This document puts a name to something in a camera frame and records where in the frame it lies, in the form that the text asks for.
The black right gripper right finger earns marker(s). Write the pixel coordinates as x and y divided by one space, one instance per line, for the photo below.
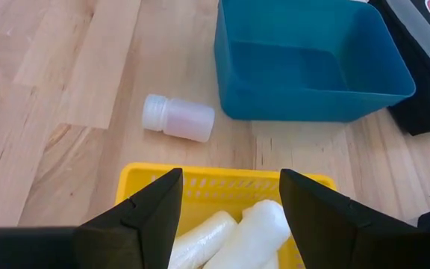
330 231

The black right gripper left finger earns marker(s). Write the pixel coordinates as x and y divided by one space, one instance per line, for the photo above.
144 224

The yellow plastic basket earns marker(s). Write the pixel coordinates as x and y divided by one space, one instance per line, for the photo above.
215 187

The teal plastic bin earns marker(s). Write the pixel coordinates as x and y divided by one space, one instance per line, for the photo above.
304 74

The small translucent pink bottle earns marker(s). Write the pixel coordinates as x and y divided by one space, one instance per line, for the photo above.
181 119

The black first aid kit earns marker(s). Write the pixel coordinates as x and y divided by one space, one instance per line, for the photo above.
424 56

